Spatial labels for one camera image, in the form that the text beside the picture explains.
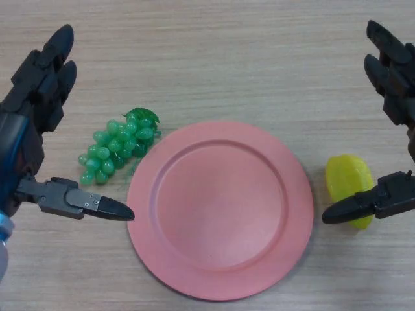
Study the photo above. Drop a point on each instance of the green grape bunch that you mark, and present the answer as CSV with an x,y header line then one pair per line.
x,y
113,145

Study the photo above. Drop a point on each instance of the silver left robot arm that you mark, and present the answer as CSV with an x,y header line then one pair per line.
x,y
3,256

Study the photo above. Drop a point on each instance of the yellow starfruit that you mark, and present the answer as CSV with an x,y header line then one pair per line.
x,y
347,175

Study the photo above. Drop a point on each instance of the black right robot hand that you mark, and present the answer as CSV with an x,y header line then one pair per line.
x,y
395,74

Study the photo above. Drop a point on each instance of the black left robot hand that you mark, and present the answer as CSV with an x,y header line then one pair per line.
x,y
29,97

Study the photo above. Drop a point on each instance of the pink round plate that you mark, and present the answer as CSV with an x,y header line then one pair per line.
x,y
220,207

